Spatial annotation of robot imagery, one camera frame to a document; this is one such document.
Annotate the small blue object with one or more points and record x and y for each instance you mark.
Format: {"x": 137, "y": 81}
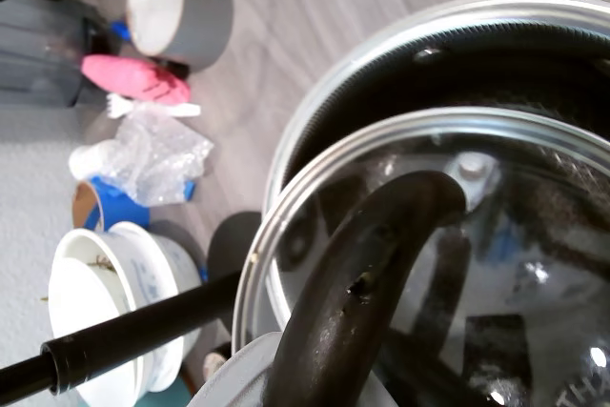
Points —
{"x": 121, "y": 30}

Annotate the black tape roll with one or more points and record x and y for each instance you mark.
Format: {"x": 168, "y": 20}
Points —
{"x": 214, "y": 364}

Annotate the white plastic fork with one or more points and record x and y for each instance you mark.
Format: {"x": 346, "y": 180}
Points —
{"x": 181, "y": 110}

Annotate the dark grey box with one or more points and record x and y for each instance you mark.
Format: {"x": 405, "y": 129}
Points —
{"x": 38, "y": 54}

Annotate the teal mug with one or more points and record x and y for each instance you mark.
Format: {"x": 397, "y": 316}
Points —
{"x": 167, "y": 400}

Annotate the white bowl with blue print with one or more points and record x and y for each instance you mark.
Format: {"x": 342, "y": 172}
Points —
{"x": 157, "y": 259}

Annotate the stainless steel saucepan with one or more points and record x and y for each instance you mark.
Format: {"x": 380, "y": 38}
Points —
{"x": 476, "y": 59}

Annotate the crumpled clear plastic bag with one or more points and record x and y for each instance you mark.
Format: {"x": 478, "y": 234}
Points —
{"x": 152, "y": 159}

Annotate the blue tape roll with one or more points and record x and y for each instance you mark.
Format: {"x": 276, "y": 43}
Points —
{"x": 119, "y": 211}

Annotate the black stand pole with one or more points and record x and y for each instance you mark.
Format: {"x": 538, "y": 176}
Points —
{"x": 119, "y": 331}

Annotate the pink soft object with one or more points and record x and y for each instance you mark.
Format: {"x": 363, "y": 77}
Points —
{"x": 128, "y": 75}

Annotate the taped gripper left finger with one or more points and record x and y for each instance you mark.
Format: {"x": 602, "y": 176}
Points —
{"x": 238, "y": 373}

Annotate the grey cup with white inside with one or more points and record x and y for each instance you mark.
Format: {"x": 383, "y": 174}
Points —
{"x": 205, "y": 11}

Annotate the taped gripper right finger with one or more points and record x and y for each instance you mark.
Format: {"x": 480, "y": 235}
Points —
{"x": 380, "y": 395}

